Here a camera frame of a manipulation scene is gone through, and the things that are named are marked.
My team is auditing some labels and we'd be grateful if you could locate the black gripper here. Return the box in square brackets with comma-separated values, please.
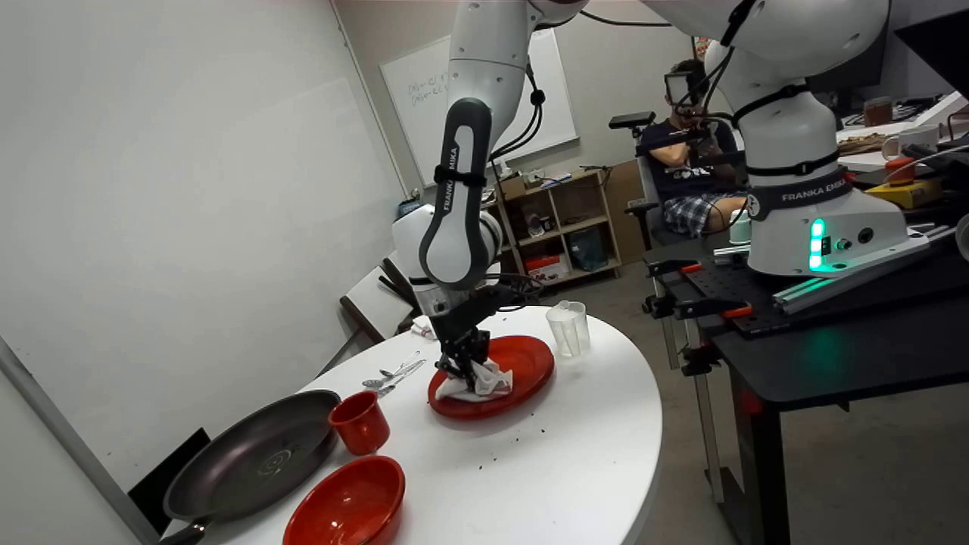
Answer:
[430, 288, 500, 384]

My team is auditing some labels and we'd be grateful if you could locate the white red-striped tea towel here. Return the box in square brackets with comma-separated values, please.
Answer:
[435, 361, 516, 403]

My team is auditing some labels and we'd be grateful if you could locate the red plate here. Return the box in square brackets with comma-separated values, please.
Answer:
[427, 335, 555, 421]

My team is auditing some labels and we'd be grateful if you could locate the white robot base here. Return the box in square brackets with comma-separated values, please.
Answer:
[645, 0, 906, 274]

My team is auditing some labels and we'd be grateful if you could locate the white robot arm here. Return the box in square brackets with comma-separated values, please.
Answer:
[392, 0, 586, 393]

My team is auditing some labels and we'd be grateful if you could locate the folded white cloth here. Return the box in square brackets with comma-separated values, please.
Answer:
[408, 316, 435, 342]

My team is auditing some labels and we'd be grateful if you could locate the metal fork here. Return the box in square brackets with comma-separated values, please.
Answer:
[362, 362, 422, 393]

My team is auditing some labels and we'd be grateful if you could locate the metal spoon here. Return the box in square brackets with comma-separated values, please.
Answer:
[365, 357, 427, 387]

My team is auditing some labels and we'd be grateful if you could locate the round white table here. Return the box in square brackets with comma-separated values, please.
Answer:
[159, 303, 667, 545]

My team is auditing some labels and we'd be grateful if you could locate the clear plastic measuring cup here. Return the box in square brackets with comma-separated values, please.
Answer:
[546, 300, 589, 357]

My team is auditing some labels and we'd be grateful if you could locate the red mug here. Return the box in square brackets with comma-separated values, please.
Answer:
[327, 392, 392, 453]

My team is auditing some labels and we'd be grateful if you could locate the wooden shelf unit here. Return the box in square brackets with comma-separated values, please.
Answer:
[500, 168, 621, 288]

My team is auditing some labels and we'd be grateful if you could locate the red bowl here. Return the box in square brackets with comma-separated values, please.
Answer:
[282, 453, 406, 545]

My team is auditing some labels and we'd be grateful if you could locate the dark frying pan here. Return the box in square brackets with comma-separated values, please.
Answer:
[157, 392, 340, 545]

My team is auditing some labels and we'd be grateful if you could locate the black office chair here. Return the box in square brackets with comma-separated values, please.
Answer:
[607, 109, 708, 269]

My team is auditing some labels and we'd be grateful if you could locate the whiteboard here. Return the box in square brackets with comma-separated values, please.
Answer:
[379, 28, 581, 190]

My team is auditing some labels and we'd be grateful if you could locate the seated person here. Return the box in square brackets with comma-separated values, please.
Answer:
[639, 61, 747, 239]

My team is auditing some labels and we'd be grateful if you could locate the black desk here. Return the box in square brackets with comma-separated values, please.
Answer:
[645, 243, 969, 545]

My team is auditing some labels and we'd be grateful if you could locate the orange-handled clamp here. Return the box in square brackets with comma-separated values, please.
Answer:
[649, 258, 744, 300]
[643, 295, 757, 322]

